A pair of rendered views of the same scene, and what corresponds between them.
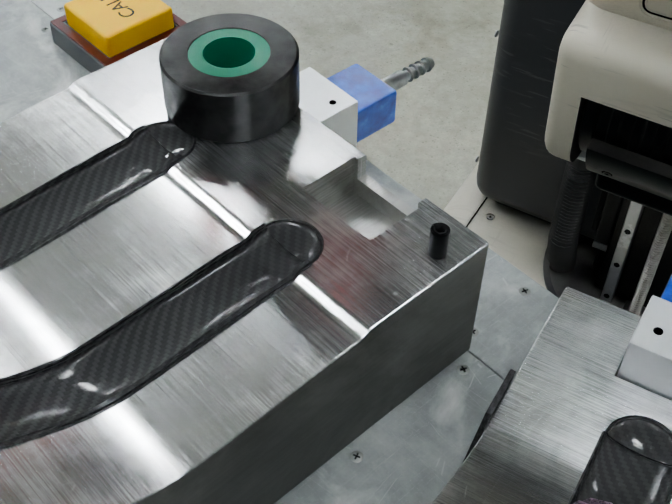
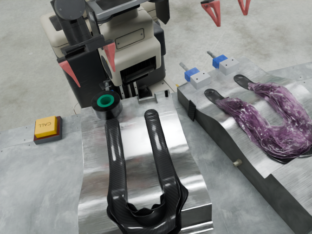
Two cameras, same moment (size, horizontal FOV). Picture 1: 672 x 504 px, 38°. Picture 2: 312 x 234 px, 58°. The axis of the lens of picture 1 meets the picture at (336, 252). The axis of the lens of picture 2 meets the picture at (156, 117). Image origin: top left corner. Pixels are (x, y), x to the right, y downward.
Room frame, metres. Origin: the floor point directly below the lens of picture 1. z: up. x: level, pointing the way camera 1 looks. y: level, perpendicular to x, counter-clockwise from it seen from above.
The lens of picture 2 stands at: (0.03, 0.40, 1.46)
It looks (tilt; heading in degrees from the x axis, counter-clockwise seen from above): 50 degrees down; 309
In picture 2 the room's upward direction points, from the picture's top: 10 degrees counter-clockwise
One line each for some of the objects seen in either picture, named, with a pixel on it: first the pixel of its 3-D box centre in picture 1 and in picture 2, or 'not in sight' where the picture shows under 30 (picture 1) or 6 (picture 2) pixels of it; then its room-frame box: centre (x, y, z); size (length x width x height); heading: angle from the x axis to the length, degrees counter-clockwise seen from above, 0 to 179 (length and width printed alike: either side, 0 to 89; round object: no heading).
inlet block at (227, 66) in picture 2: not in sight; (219, 61); (0.29, -0.29, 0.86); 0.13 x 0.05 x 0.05; 150
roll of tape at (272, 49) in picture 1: (231, 76); (107, 104); (0.47, 0.06, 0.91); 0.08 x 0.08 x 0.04
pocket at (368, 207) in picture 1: (365, 218); (147, 103); (0.39, -0.02, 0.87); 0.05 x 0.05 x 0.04; 43
